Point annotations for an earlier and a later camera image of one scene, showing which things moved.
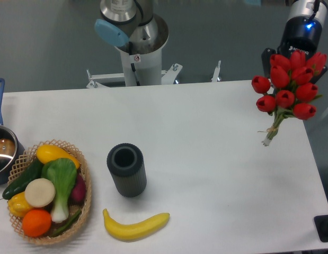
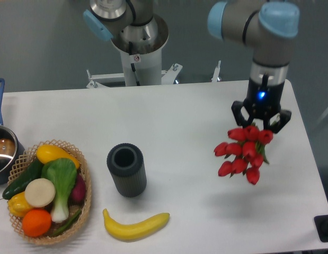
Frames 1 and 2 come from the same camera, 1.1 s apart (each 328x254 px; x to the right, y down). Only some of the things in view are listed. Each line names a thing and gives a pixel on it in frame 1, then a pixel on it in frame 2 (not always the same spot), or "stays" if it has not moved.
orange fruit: (36, 223) stays
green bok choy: (62, 172) stays
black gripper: (302, 32) → (263, 101)
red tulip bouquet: (292, 89) → (246, 152)
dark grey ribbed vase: (125, 161) stays
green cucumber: (19, 186) stays
